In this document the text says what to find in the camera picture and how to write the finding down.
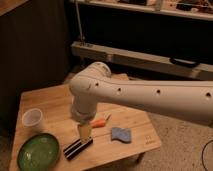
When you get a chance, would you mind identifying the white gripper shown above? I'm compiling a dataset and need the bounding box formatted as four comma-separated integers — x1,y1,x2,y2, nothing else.
71,109,96,142

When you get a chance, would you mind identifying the black white striped eraser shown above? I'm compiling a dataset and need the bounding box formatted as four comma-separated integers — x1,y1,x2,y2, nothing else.
63,138,93,161

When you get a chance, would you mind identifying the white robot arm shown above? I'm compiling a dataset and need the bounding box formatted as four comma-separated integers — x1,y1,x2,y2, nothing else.
69,62,213,142

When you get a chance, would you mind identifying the orange toy carrot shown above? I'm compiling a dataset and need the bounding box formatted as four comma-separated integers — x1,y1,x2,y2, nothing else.
90,116,110,128

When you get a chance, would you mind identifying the wooden table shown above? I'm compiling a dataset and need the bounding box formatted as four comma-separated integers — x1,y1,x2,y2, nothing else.
18,84,161,171

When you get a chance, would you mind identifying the green plate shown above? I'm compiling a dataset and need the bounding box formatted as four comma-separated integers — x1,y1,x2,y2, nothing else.
17,133,60,171

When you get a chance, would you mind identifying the metal pole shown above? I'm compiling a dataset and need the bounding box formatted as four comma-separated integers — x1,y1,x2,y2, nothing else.
74,0,87,46

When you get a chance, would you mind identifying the black cable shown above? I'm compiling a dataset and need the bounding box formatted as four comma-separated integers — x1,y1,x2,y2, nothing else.
201,139,213,171

